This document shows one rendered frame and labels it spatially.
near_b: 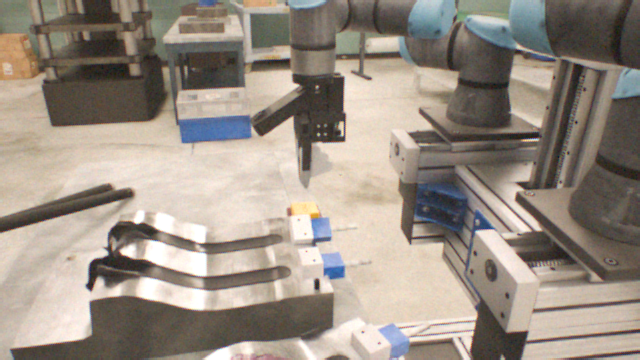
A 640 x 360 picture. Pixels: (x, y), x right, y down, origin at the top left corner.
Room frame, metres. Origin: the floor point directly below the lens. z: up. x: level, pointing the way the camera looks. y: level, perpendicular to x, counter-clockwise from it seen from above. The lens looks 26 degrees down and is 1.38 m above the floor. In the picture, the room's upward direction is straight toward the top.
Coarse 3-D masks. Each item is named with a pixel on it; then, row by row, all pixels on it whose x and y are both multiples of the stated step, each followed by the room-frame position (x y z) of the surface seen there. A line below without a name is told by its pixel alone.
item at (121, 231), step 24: (120, 240) 0.67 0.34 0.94; (168, 240) 0.72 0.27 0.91; (192, 240) 0.74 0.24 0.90; (240, 240) 0.76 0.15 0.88; (264, 240) 0.76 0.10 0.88; (96, 264) 0.66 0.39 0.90; (120, 264) 0.62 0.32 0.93; (144, 264) 0.62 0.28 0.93; (192, 288) 0.60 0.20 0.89; (216, 288) 0.61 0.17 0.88
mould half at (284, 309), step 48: (144, 240) 0.69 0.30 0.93; (288, 240) 0.75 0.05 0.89; (48, 288) 0.64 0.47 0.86; (96, 288) 0.55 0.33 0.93; (144, 288) 0.56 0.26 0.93; (240, 288) 0.61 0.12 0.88; (288, 288) 0.60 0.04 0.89; (48, 336) 0.52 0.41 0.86; (96, 336) 0.52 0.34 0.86; (144, 336) 0.54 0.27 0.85; (192, 336) 0.55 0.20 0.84; (240, 336) 0.57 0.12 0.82; (288, 336) 0.58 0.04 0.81
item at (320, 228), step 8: (296, 216) 0.76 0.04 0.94; (304, 216) 0.76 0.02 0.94; (296, 224) 0.75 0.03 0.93; (304, 224) 0.75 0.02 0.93; (312, 224) 0.76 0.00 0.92; (320, 224) 0.77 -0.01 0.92; (328, 224) 0.77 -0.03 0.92; (344, 224) 0.78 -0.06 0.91; (352, 224) 0.78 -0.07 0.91; (296, 232) 0.74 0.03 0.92; (304, 232) 0.74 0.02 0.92; (312, 232) 0.74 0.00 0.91; (320, 232) 0.75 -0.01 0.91; (328, 232) 0.75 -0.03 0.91; (296, 240) 0.73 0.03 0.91; (304, 240) 0.73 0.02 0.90; (312, 240) 0.74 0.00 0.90; (320, 240) 0.75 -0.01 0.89; (328, 240) 0.76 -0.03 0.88
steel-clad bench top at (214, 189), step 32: (128, 160) 1.36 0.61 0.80; (160, 160) 1.36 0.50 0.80; (192, 160) 1.36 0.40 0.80; (224, 160) 1.36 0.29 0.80; (256, 160) 1.36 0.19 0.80; (288, 160) 1.36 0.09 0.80; (64, 192) 1.13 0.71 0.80; (160, 192) 1.13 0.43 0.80; (192, 192) 1.13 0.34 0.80; (224, 192) 1.13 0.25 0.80; (256, 192) 1.13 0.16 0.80; (288, 192) 1.13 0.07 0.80; (64, 224) 0.96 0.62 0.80; (96, 224) 0.96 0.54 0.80; (224, 224) 0.96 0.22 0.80; (32, 256) 0.82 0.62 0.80; (0, 288) 0.71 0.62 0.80; (32, 288) 0.71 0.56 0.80; (352, 288) 0.72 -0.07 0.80; (0, 320) 0.62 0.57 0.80; (0, 352) 0.55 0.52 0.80; (192, 352) 0.55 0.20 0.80
